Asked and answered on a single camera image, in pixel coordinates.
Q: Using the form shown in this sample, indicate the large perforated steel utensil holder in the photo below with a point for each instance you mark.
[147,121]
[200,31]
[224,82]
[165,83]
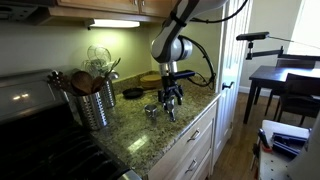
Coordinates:
[92,111]

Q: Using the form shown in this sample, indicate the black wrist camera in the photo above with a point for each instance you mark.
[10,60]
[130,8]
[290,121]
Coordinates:
[184,74]

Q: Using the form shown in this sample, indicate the small perforated steel utensil holder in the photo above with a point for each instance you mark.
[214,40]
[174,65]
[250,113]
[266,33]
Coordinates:
[109,93]

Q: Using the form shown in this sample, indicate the small steel measuring cup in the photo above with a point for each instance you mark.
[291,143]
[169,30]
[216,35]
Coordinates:
[172,115]

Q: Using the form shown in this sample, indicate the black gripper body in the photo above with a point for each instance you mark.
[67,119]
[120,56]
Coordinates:
[171,85]

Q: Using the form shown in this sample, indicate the small wooden spoon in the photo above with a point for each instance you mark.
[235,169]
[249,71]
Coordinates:
[97,84]

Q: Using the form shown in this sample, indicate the black cast iron skillet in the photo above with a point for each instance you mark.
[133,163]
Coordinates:
[132,93]

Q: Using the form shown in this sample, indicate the round wooden trivet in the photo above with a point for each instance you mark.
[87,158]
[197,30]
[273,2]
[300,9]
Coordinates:
[150,81]

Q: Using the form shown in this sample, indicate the medium steel measuring cup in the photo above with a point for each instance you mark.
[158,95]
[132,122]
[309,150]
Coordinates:
[151,111]

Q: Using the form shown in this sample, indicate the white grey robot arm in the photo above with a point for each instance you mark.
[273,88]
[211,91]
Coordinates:
[170,45]

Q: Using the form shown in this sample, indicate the white grey foreground column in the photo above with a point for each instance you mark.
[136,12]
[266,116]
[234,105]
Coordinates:
[308,160]

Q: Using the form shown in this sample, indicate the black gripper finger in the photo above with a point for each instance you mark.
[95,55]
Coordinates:
[179,96]
[163,96]

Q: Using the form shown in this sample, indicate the blue black box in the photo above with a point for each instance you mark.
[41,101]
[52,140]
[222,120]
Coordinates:
[288,143]

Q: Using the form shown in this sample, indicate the white base cabinet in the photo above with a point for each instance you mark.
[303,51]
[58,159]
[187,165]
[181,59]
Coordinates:
[196,156]

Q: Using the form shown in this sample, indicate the under cabinet light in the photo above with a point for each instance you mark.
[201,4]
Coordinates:
[114,23]

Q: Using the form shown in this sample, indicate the large wooden spoon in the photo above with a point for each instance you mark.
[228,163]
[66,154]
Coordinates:
[82,82]

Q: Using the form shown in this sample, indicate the black bar camera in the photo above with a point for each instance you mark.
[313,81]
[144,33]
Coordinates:
[252,36]

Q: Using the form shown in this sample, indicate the metal ladle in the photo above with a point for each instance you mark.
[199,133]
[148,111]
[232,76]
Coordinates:
[113,75]

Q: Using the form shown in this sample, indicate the white panel door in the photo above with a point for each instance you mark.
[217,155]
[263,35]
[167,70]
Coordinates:
[228,113]

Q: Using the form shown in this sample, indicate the dark wooden chair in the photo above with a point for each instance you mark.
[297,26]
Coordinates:
[295,63]
[300,95]

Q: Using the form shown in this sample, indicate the red black hand tool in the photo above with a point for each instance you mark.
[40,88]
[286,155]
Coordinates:
[264,141]

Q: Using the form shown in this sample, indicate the dark wooden table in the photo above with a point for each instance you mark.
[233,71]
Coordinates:
[271,74]

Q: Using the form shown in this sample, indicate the dark slotted wooden spatula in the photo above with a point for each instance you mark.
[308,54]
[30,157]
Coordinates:
[58,81]

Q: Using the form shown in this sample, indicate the white perforated cart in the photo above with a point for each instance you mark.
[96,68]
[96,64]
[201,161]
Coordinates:
[273,166]

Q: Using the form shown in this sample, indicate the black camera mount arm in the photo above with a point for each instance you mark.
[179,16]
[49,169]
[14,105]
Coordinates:
[266,52]

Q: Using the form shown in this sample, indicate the grey range hood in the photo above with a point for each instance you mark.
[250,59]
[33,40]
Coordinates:
[13,12]

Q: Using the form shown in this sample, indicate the black steel stove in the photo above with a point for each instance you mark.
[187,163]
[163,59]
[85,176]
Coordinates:
[33,146]

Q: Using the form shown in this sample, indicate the wooden wall cabinet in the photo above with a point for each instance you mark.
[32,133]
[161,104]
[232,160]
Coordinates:
[100,6]

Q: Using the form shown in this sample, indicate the bright window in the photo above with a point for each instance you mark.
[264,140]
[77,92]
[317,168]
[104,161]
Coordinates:
[306,40]

